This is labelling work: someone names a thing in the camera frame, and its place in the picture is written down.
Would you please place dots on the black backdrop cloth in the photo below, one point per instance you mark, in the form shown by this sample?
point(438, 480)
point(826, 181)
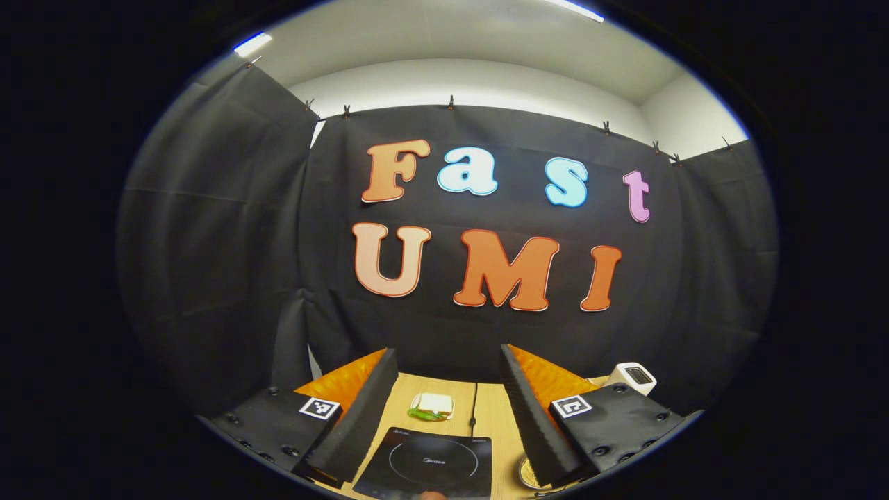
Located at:
point(208, 243)

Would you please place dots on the row of black cloth clips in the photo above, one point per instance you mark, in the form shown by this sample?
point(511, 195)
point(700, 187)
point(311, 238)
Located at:
point(451, 103)

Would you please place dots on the pile of yellow soybeans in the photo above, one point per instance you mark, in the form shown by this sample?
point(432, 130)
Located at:
point(530, 473)

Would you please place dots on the black induction cooktop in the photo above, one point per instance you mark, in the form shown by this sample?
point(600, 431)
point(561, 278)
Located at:
point(430, 462)

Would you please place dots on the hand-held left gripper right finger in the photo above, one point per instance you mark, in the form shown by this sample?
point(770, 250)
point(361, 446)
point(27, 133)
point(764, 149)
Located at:
point(531, 417)

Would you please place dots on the ceiling light panel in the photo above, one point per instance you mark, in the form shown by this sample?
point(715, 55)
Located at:
point(576, 10)
point(252, 44)

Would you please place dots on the white toaster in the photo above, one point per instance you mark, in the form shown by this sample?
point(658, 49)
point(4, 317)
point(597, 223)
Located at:
point(628, 378)

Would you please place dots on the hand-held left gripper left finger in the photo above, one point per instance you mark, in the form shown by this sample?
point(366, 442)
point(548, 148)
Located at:
point(361, 417)

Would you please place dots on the sandwich with lettuce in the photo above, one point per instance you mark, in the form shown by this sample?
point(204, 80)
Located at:
point(432, 405)

